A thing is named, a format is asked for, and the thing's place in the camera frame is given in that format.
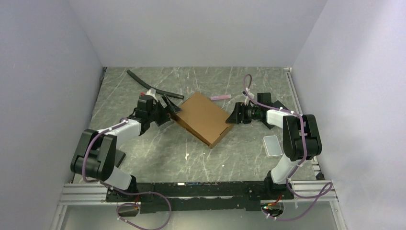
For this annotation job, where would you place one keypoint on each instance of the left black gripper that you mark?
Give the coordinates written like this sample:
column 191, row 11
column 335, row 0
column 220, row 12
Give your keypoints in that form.
column 166, row 113

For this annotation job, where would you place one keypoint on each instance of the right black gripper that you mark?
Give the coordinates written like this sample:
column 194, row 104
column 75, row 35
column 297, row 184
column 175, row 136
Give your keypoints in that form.
column 234, row 117

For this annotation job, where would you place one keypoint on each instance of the brown cardboard box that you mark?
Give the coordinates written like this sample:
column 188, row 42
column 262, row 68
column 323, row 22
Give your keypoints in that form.
column 203, row 119

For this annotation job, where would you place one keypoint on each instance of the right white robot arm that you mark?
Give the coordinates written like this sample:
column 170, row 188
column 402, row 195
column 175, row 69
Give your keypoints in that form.
column 300, row 135

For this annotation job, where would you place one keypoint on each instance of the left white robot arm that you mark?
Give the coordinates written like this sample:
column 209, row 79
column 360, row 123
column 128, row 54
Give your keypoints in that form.
column 94, row 157

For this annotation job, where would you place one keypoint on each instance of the pink purple highlighter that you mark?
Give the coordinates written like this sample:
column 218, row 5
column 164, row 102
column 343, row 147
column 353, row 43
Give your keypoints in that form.
column 220, row 97

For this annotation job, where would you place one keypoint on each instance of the right black foam pad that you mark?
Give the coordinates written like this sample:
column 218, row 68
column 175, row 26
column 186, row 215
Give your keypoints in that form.
column 274, row 117

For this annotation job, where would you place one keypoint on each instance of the black foam pad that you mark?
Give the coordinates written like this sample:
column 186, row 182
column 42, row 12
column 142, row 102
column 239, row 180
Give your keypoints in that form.
column 119, row 158
column 274, row 117

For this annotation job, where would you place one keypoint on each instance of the clear plastic lid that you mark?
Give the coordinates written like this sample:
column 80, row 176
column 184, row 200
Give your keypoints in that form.
column 272, row 146

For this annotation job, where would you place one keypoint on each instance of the left black foam pad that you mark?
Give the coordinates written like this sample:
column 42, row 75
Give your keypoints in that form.
column 119, row 158

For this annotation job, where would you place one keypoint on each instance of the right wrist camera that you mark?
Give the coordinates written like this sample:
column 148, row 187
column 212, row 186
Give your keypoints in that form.
column 248, row 96

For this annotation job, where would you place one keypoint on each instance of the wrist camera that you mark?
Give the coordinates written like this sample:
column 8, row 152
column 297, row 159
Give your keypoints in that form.
column 248, row 96
column 151, row 92

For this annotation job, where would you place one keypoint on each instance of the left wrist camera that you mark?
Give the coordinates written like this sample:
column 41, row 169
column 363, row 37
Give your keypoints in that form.
column 151, row 92

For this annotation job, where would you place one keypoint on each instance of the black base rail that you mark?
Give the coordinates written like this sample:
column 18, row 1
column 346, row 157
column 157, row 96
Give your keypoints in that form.
column 191, row 196

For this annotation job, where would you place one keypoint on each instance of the aluminium frame rail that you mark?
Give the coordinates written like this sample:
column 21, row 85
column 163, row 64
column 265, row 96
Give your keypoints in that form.
column 77, row 195

